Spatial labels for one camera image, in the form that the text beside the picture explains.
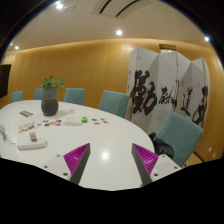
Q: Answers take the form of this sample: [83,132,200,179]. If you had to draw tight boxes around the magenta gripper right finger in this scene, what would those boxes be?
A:
[131,143,182,187]

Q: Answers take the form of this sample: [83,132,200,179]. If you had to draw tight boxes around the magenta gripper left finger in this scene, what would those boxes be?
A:
[42,142,92,185]

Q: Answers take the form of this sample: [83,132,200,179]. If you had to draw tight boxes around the brown charger plug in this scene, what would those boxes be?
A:
[29,132,37,142]

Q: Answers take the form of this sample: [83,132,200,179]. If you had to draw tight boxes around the black bag on chair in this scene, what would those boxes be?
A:
[149,132,174,158]

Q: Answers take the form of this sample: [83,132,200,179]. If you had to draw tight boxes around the colourful stickers middle group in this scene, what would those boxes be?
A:
[42,119,62,127]

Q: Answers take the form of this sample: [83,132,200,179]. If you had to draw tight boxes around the colourful stickers group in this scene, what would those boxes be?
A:
[92,118,109,125]
[19,122,42,133]
[42,119,62,127]

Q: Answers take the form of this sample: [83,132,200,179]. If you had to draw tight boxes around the small green object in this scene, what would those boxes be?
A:
[82,117,88,123]

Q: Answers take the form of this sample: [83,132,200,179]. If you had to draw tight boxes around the colourful stickers right group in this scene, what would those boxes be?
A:
[92,118,109,125]

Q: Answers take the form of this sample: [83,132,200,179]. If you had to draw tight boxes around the teal chair near right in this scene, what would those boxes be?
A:
[157,112,204,166]

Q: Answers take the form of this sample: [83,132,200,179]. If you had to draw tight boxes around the white power strip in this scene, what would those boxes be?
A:
[16,138,47,150]

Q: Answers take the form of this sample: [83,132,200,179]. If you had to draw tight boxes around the colourful stickers left group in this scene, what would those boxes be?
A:
[19,122,42,133]

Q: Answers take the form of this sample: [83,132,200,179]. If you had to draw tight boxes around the dark grey ceramic vase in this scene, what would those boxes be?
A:
[41,87,59,116]

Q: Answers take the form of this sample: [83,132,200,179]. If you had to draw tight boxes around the teal chair centre left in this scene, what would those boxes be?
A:
[64,88,86,105]

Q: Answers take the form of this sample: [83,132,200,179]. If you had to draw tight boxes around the teal chair centre right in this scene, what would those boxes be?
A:
[99,90,129,118]

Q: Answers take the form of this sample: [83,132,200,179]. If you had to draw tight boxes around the dark remote control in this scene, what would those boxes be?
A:
[20,111,33,117]

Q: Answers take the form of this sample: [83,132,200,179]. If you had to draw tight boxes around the white calligraphy folding screen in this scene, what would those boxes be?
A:
[127,47,210,134]

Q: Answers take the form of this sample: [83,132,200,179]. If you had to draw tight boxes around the teal chair behind vase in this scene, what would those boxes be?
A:
[33,88,43,100]

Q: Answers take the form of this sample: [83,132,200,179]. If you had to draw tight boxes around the green plant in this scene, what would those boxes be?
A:
[41,76,65,89]

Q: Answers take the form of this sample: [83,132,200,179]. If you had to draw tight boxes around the teal chair far left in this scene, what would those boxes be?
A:
[10,90,24,103]

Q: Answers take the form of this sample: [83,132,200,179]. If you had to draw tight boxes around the ceiling air vent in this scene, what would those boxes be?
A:
[92,0,151,18]

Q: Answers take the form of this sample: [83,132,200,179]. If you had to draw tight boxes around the white power strip cable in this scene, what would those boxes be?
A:
[0,124,18,148]

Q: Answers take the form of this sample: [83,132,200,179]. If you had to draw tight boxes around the black wall television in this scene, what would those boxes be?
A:
[0,64,11,98]

